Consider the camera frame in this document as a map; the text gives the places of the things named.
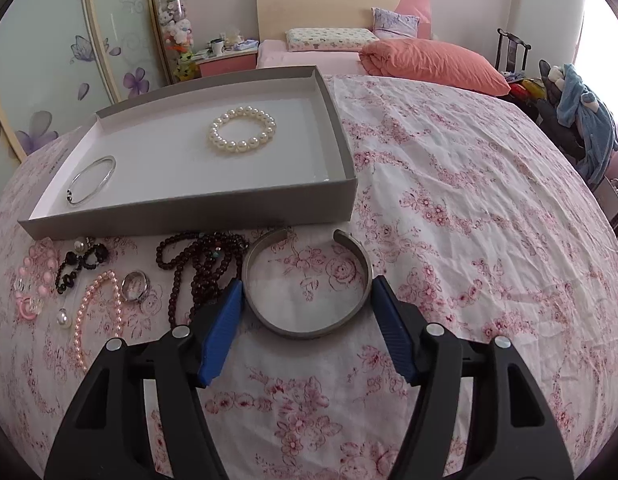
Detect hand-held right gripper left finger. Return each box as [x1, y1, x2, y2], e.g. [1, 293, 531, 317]
[44, 279, 245, 480]

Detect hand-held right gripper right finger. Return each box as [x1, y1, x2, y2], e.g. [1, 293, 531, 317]
[371, 275, 575, 480]

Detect dark red bead necklace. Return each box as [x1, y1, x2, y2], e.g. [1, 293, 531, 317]
[155, 231, 250, 328]

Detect pearl and bead bracelets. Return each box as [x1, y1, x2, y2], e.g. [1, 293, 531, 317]
[241, 227, 374, 340]

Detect grey cardboard tray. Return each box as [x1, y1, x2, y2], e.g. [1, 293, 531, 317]
[17, 65, 359, 241]

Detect white pearl bracelet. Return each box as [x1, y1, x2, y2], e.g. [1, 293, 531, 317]
[208, 106, 278, 157]

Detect pink crystal bracelet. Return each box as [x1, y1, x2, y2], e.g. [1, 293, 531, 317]
[11, 239, 57, 322]

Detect pink floral bedsheet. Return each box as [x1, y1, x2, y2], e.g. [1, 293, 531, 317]
[0, 74, 618, 480]

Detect thin silver bangle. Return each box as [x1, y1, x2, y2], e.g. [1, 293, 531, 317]
[66, 155, 117, 207]

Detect yellow green plush toy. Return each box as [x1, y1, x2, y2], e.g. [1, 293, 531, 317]
[174, 55, 196, 82]

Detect pink nightstand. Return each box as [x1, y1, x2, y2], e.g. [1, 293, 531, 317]
[194, 42, 260, 78]

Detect folded orange quilt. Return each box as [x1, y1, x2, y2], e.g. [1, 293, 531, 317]
[360, 37, 512, 97]

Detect yellow and red toys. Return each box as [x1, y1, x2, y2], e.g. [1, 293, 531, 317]
[509, 77, 545, 106]

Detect pink bed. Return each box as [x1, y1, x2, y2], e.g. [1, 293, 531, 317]
[255, 37, 370, 78]

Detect blue plush garment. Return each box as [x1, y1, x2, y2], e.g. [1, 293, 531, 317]
[549, 63, 618, 186]

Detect white printed pillow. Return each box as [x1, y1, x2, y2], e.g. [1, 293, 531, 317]
[285, 27, 381, 52]

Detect dark wooden chair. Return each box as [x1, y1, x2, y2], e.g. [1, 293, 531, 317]
[494, 28, 532, 73]

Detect purple floral pillow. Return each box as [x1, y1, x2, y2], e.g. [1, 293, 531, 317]
[371, 7, 420, 40]

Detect clear tube of plush toys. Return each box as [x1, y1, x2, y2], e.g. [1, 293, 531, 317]
[155, 0, 196, 83]

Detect floral sliding door wardrobe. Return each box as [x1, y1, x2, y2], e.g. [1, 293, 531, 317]
[0, 0, 172, 211]

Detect beige and pink headboard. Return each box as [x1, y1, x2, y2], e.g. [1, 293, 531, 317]
[255, 0, 432, 43]

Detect silver ring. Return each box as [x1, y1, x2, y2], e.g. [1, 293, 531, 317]
[120, 271, 150, 303]

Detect pink pearl necklace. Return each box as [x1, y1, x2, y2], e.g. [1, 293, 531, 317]
[74, 270, 124, 373]

